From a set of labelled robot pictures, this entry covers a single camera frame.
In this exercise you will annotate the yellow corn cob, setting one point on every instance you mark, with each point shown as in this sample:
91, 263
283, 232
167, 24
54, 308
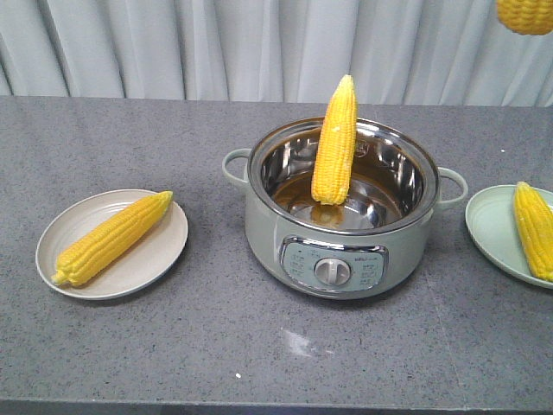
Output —
88, 256
526, 17
334, 158
533, 218

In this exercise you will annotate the green electric cooking pot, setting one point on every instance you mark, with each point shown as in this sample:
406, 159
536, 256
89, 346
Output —
361, 248

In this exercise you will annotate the beige round plate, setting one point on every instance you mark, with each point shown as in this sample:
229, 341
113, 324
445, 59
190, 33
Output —
137, 268

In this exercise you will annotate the white pleated curtain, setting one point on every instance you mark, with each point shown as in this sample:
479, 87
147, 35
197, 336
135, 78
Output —
399, 52

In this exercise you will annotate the light green round plate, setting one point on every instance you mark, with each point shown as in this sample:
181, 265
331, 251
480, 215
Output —
491, 225

